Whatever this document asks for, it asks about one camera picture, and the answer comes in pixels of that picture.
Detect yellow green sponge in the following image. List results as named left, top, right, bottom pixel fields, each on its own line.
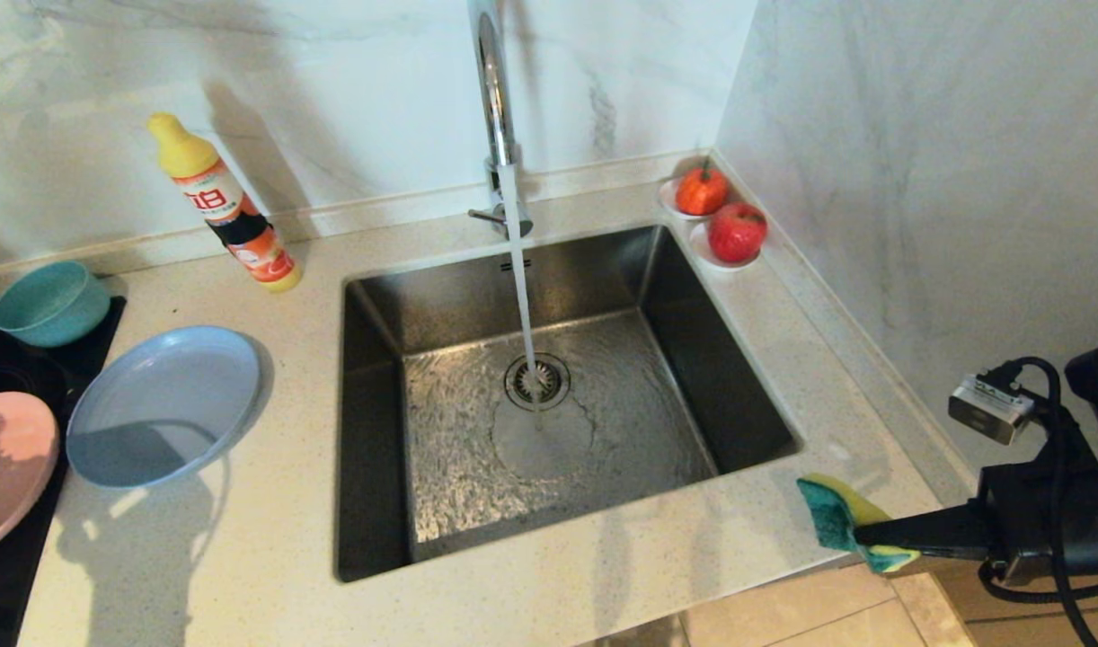
left=796, top=474, right=921, bottom=574

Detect chrome faucet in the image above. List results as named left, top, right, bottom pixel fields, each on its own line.
left=468, top=0, right=536, bottom=240

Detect orange detergent bottle yellow cap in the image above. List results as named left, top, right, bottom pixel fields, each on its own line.
left=147, top=112, right=304, bottom=294

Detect blue bowl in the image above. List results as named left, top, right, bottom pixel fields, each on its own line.
left=0, top=261, right=113, bottom=349

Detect pink plate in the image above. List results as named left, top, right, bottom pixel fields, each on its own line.
left=0, top=391, right=61, bottom=560

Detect stainless steel sink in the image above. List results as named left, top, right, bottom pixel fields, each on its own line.
left=336, top=225, right=803, bottom=583

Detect metal sink drain strainer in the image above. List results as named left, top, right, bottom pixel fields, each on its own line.
left=504, top=352, right=573, bottom=412

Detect brown wooden cabinet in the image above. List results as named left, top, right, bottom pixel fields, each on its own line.
left=926, top=566, right=1098, bottom=647

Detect small white dish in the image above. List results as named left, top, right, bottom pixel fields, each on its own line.
left=690, top=222, right=763, bottom=270
left=658, top=177, right=728, bottom=223

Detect red toy apple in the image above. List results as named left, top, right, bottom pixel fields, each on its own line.
left=708, top=202, right=769, bottom=264

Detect orange toy persimmon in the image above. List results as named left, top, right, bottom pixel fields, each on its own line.
left=676, top=160, right=731, bottom=217

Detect clear water stream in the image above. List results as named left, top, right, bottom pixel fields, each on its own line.
left=500, top=164, right=548, bottom=428

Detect light blue plate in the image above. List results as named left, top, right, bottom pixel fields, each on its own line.
left=66, top=325, right=262, bottom=490

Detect black induction cooktop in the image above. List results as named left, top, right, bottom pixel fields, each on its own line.
left=0, top=297, right=128, bottom=647

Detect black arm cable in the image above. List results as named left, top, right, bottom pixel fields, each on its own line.
left=973, top=357, right=1098, bottom=647

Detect black braided cable sleeve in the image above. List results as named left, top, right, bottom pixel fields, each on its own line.
left=978, top=562, right=1098, bottom=606

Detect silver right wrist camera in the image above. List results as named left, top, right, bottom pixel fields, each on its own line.
left=948, top=373, right=1036, bottom=447

